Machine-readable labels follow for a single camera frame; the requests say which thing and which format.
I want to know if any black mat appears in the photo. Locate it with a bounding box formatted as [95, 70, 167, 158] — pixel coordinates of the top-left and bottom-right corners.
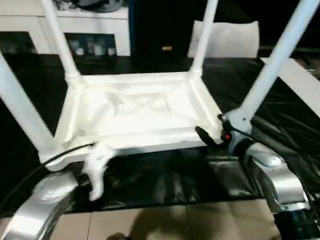
[0, 52, 320, 216]

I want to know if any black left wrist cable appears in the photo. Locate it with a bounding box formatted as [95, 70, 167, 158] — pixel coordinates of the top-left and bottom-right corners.
[0, 143, 95, 213]

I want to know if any white cabinet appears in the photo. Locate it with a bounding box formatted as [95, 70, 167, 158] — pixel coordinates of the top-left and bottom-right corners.
[0, 0, 132, 57]

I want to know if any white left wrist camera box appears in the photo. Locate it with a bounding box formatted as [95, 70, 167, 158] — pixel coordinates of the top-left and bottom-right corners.
[83, 141, 117, 202]

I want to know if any white flat board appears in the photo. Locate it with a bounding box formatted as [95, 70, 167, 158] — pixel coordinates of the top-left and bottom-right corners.
[259, 57, 320, 113]

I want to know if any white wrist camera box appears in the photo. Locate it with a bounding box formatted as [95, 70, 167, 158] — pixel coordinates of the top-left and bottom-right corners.
[83, 141, 117, 202]
[222, 108, 253, 153]

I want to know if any dark grey helmet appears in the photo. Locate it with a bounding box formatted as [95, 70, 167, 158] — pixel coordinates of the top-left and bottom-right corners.
[77, 0, 128, 12]

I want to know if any white plastic table leg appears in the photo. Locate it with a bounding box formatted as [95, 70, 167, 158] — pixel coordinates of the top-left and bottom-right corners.
[41, 0, 83, 81]
[188, 0, 218, 76]
[0, 53, 57, 163]
[238, 0, 320, 121]

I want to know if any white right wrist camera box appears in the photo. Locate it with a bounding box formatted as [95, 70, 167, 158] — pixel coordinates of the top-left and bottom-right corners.
[222, 108, 253, 153]

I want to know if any black bar with red light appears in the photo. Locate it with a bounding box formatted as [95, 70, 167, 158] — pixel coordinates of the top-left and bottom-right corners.
[258, 44, 320, 52]

